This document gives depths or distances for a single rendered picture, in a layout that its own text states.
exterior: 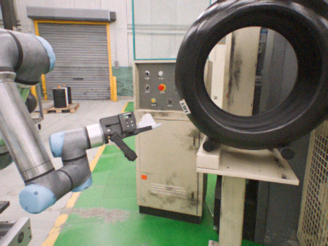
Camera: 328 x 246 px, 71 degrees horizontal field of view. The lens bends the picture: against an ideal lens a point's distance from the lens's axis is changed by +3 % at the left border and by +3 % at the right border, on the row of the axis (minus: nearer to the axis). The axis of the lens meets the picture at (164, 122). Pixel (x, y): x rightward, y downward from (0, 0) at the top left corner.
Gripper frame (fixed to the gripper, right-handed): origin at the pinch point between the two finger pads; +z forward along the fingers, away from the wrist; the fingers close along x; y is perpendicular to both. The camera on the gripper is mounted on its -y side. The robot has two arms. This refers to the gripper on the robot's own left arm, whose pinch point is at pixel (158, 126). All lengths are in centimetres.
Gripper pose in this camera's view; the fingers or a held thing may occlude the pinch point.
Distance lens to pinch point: 81.8
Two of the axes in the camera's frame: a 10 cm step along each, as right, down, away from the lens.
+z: 9.0, -2.2, 3.7
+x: -3.5, 1.3, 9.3
